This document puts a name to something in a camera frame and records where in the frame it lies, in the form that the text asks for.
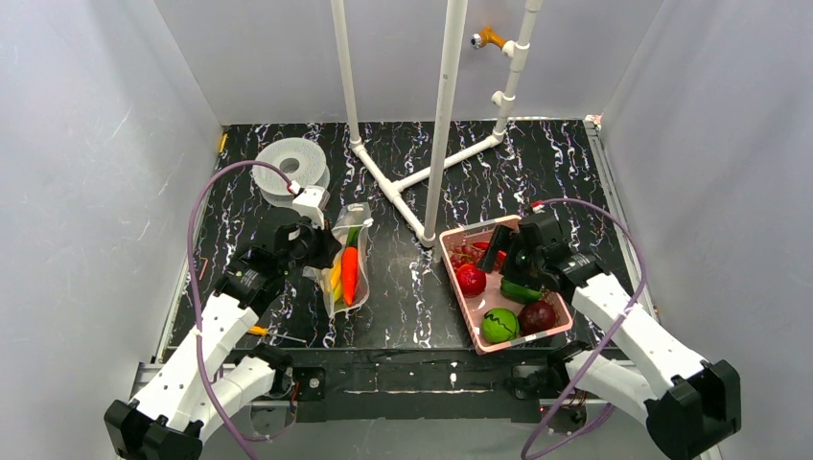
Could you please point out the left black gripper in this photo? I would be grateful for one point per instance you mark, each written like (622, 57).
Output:
(320, 244)

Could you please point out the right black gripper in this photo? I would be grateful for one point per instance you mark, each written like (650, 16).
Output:
(516, 247)

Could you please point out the orange toy carrot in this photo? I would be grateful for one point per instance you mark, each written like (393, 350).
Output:
(350, 266)

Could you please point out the yellow toy banana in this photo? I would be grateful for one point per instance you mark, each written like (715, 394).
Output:
(336, 283)

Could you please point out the clear dotted zip bag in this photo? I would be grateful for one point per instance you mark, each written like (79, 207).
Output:
(354, 214)

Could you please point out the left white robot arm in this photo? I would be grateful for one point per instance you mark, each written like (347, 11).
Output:
(176, 412)

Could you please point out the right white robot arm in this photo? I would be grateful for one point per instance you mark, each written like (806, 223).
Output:
(687, 403)

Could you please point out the red toy apple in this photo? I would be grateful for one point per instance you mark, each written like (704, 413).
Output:
(471, 281)

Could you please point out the red toy grapes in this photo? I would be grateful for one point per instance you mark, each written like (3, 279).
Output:
(464, 254)

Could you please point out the green toy mango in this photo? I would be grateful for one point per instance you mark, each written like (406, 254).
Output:
(519, 294)

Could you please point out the green striped toy watermelon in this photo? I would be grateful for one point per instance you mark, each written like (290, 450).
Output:
(500, 325)

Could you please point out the dark red toy fruit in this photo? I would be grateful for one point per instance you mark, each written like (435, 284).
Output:
(537, 317)

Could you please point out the white filament spool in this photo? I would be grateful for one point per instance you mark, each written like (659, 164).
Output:
(301, 160)

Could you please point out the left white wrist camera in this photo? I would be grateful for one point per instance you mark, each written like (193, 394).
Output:
(311, 203)

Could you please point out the yellow handled screwdriver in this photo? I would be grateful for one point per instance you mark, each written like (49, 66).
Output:
(265, 332)

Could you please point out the orange wall hook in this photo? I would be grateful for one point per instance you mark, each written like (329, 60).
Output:
(486, 36)

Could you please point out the white pvc pipe frame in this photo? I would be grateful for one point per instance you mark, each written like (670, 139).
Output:
(453, 38)

